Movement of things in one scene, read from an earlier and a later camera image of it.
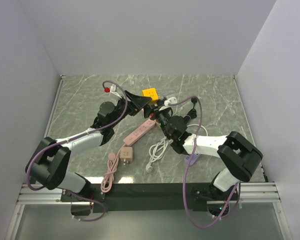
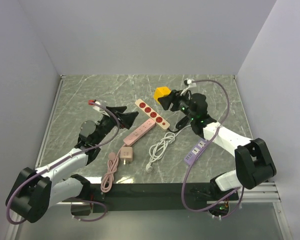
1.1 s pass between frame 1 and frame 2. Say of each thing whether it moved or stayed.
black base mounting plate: stayed
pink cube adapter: stayed
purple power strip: stayed
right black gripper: moved
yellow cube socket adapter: moved
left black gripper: moved
